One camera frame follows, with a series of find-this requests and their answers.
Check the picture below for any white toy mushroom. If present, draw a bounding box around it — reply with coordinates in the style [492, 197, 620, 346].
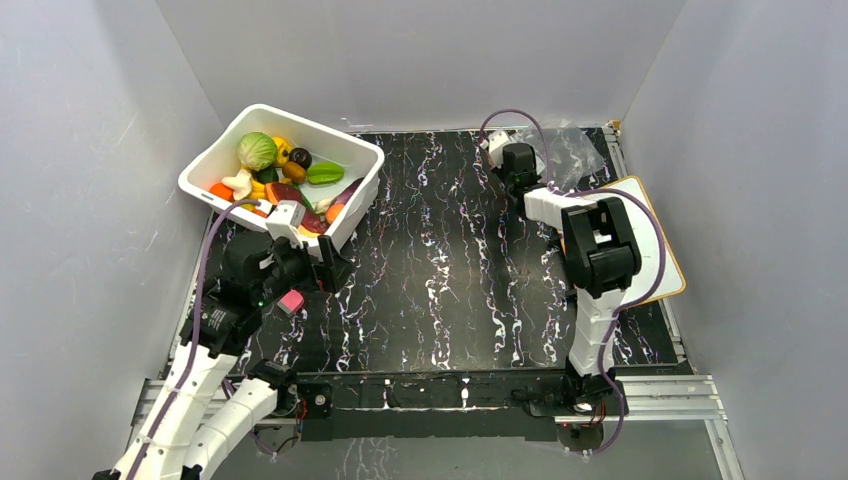
[221, 169, 253, 201]

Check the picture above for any yellow toy bell pepper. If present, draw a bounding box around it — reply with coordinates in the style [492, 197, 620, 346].
[272, 136, 292, 168]

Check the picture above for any orange toy carrot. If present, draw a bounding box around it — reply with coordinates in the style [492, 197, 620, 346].
[208, 182, 234, 202]

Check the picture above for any brown toy kiwi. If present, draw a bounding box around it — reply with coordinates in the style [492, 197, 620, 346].
[281, 161, 307, 185]

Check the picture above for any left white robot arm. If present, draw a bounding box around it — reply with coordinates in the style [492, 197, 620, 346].
[94, 232, 352, 479]

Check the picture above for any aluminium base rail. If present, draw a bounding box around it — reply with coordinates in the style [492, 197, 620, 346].
[129, 368, 742, 479]

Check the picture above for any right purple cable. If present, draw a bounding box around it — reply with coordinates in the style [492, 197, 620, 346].
[478, 108, 666, 457]

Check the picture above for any clear orange-zip bag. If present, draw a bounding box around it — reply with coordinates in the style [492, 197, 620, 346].
[524, 120, 604, 191]

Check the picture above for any dark brown toy fruit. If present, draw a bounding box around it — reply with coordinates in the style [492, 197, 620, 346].
[289, 147, 313, 170]

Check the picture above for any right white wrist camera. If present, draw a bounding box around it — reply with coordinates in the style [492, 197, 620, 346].
[480, 130, 513, 168]

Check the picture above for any pink eraser block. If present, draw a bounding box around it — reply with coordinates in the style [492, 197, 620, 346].
[276, 290, 305, 316]

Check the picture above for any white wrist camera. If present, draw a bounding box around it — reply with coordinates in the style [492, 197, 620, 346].
[480, 130, 513, 168]
[266, 200, 307, 248]

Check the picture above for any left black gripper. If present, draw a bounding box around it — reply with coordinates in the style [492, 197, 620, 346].
[254, 230, 356, 305]

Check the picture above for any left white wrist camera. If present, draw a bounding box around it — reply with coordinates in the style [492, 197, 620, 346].
[266, 200, 307, 248]

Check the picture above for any green toy cabbage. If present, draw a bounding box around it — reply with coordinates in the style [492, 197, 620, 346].
[236, 132, 278, 171]

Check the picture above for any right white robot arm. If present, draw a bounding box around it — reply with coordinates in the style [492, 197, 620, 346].
[493, 143, 641, 416]

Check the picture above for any purple toy eggplant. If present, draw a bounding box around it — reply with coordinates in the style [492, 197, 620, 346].
[314, 178, 363, 214]

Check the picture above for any orange toy peach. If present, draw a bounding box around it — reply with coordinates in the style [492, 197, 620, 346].
[325, 203, 345, 225]

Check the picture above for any white plastic bin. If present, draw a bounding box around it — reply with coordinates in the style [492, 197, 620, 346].
[178, 104, 385, 257]

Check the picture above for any green toy starfruit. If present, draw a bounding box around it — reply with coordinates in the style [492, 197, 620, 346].
[306, 162, 345, 185]

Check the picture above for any small whiteboard wooden frame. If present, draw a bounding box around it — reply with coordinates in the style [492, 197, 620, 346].
[561, 175, 687, 307]

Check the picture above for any black marble table mat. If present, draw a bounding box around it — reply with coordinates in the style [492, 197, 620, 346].
[164, 127, 694, 380]

